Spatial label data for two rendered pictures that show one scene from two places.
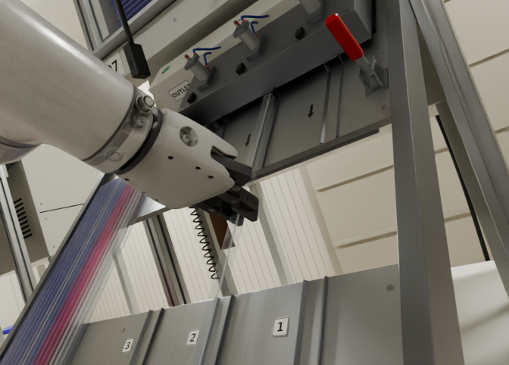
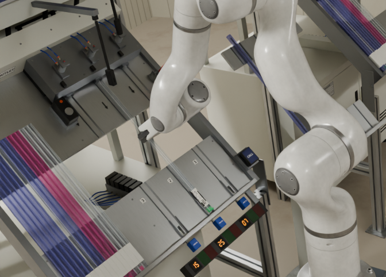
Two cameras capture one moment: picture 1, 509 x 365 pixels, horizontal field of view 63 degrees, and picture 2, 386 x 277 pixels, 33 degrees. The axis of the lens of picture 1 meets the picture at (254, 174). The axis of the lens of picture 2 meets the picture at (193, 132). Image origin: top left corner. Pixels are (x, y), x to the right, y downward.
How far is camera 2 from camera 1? 1.87 m
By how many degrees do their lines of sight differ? 80
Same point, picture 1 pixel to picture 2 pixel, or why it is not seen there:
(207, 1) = (23, 11)
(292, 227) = not seen: outside the picture
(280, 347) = (200, 165)
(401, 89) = not seen: hidden behind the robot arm
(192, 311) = (160, 174)
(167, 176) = not seen: hidden behind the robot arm
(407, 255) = (214, 131)
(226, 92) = (84, 80)
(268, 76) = (103, 72)
